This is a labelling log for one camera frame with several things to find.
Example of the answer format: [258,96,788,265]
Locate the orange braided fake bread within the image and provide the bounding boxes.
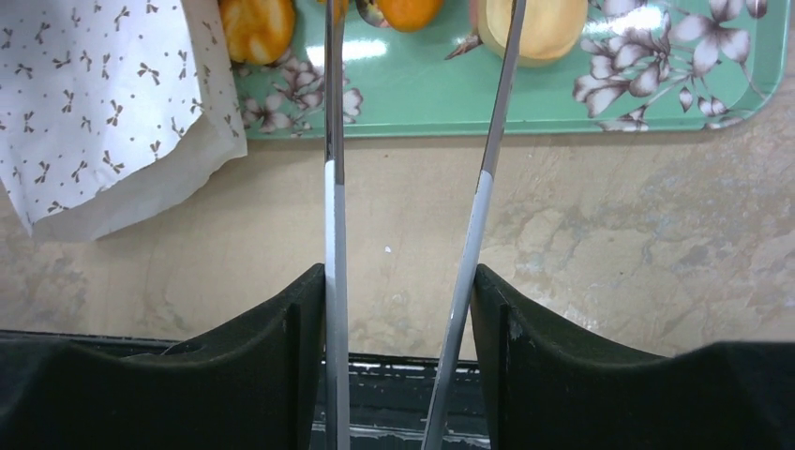
[219,0,296,65]

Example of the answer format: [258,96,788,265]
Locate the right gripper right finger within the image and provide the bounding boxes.
[471,264,794,449]

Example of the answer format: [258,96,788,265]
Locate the white patterned paper bag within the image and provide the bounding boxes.
[1,0,247,242]

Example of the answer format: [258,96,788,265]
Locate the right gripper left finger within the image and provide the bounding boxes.
[1,264,325,449]

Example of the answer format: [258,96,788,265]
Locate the green floral tray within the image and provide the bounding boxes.
[231,0,791,141]

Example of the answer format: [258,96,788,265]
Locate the metal tongs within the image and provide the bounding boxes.
[324,1,526,449]

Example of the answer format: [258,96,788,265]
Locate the long orange fake baguette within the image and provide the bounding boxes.
[375,0,443,33]

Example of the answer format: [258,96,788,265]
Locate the pale yellow fake bun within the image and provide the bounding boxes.
[470,0,589,68]

